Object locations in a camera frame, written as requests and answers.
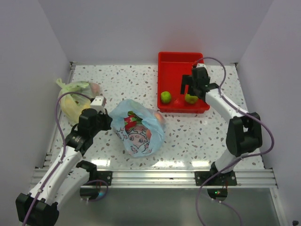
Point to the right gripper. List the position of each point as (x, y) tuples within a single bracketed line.
[(186, 79)]

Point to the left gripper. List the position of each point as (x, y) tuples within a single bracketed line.
[(107, 120)]

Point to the green pear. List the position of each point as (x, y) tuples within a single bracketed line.
[(190, 99)]

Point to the red apple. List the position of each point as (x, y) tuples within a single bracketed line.
[(177, 102)]

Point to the green round fruit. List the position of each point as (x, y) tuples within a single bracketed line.
[(165, 97)]

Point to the pink peach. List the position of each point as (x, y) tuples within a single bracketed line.
[(159, 117)]

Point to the blue cartoon plastic bag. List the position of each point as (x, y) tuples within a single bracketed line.
[(142, 140)]

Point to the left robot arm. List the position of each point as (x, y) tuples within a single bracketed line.
[(40, 207)]

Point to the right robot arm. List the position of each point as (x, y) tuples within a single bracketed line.
[(243, 136)]

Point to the green plastic fruit bag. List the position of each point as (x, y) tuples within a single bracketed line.
[(73, 104)]

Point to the red dragon fruit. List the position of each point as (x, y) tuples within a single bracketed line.
[(132, 120)]

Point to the red plastic tray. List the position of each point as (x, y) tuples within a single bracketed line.
[(171, 67)]

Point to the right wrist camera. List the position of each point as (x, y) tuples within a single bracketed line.
[(198, 64)]

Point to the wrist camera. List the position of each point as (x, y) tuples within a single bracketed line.
[(98, 103), (198, 64)]

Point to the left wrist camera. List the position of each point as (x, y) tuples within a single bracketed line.
[(98, 103)]

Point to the aluminium front rail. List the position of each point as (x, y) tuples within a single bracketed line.
[(167, 178)]

